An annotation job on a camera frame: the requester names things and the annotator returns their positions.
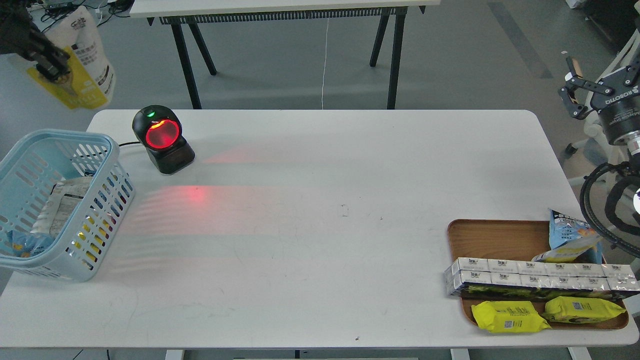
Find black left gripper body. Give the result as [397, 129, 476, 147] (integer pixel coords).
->
[0, 5, 51, 61]

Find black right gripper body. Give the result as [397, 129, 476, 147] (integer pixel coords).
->
[590, 67, 640, 145]

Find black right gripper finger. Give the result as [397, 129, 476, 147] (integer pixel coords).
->
[560, 51, 617, 98]
[558, 86, 594, 120]

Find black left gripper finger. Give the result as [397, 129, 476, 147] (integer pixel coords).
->
[35, 46, 71, 82]

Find yellow white snack pouch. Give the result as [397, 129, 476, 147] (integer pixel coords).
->
[26, 6, 117, 110]

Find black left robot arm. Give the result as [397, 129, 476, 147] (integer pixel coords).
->
[0, 0, 71, 82]

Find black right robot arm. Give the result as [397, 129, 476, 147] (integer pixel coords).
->
[558, 56, 640, 258]

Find blue yellow snack bag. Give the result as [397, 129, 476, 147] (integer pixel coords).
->
[532, 209, 603, 265]

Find light blue plastic basket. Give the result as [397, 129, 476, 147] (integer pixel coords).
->
[0, 129, 135, 281]

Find white snack bag in basket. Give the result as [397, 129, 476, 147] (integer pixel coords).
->
[30, 177, 93, 239]

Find blue snack bag in basket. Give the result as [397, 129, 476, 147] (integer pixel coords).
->
[1, 230, 54, 258]

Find yellow snack pack right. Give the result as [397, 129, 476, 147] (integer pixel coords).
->
[542, 296, 627, 324]

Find yellow snack pack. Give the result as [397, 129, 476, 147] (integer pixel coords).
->
[542, 296, 627, 324]
[471, 300, 552, 334]

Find silver multipack snack box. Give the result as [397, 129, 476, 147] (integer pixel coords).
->
[443, 257, 640, 301]

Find yellow snack pack left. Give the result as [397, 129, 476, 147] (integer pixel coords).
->
[471, 300, 552, 334]

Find black barcode scanner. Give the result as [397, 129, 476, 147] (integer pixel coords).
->
[132, 105, 195, 174]

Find background white table black legs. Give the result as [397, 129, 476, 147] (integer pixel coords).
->
[129, 0, 439, 110]

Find wooden brown tray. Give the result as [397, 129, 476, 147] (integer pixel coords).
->
[446, 219, 630, 330]

